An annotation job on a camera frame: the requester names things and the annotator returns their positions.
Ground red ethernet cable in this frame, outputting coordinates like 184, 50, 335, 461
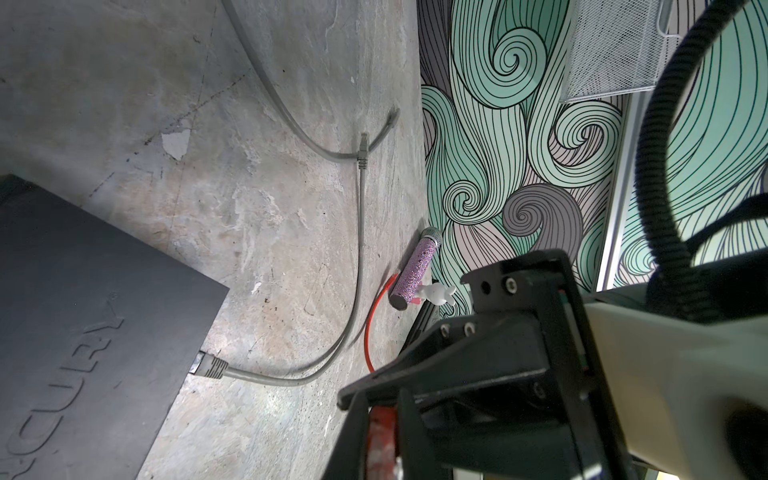
363, 272, 400, 480

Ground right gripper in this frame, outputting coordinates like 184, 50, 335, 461
337, 252, 634, 479

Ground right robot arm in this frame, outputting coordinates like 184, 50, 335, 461
324, 250, 767, 479

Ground white bunny pink figurine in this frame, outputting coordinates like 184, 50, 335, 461
410, 283, 457, 306

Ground glittery purple microphone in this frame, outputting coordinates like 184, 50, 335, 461
389, 227, 443, 311

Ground grey ethernet cable front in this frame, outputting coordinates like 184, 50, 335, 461
190, 131, 371, 387

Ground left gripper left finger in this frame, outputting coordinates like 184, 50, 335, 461
322, 393, 370, 480

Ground black network switch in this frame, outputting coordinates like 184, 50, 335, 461
1, 175, 228, 479

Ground aluminium rail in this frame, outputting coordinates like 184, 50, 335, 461
595, 91, 651, 291

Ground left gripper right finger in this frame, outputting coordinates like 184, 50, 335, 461
396, 389, 450, 480

